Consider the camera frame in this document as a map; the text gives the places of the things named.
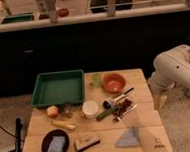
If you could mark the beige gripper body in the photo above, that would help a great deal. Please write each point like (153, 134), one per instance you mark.
(159, 99)

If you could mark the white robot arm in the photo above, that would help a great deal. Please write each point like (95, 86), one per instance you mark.
(170, 67)

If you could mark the green plastic tray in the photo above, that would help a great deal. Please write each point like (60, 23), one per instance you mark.
(55, 88)

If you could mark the background green tray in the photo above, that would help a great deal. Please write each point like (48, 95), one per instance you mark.
(18, 18)

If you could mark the brown red clutter piece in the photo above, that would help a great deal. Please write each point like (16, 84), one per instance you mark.
(122, 107)

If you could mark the grey blue cloth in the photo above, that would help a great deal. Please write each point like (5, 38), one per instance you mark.
(128, 139)

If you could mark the orange bowl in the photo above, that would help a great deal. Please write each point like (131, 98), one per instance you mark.
(113, 82)

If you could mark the black round cap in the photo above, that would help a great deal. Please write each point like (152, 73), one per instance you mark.
(106, 105)

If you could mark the light green cup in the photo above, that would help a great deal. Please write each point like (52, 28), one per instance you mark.
(96, 80)

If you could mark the white round cup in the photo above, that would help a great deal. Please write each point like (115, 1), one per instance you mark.
(90, 109)

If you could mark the small metal cup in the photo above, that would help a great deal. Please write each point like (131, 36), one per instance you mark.
(67, 109)

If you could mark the yellow stick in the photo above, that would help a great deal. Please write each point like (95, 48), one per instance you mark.
(63, 125)

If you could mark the small orange fruit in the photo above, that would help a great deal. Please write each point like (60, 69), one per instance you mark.
(52, 111)

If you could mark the blue sponge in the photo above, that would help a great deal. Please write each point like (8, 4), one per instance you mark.
(57, 144)

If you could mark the black bowl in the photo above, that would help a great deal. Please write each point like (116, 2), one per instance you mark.
(49, 136)

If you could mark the background red bowl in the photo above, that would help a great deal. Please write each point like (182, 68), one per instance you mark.
(63, 12)

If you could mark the black chair frame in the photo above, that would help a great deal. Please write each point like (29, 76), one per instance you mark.
(18, 138)

